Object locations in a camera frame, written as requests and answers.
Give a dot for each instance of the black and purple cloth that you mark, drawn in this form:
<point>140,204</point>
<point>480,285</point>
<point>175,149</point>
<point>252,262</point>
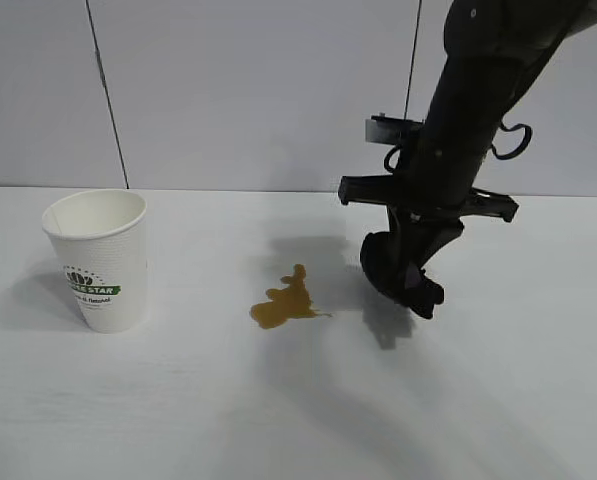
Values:
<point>378,265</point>

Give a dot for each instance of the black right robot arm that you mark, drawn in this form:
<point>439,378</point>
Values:
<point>478,75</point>

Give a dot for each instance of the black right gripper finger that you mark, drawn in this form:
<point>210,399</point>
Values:
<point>398,240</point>
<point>440,240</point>

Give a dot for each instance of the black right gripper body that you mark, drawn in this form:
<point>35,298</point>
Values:
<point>428,190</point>

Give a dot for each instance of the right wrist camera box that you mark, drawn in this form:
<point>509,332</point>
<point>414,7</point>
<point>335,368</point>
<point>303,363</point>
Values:
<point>385,130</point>

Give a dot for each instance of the white paper cup green logo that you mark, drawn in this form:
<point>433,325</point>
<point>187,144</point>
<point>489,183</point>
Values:
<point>103,270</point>

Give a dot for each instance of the brown liquid spill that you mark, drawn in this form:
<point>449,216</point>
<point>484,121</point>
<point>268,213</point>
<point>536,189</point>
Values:
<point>283,305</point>

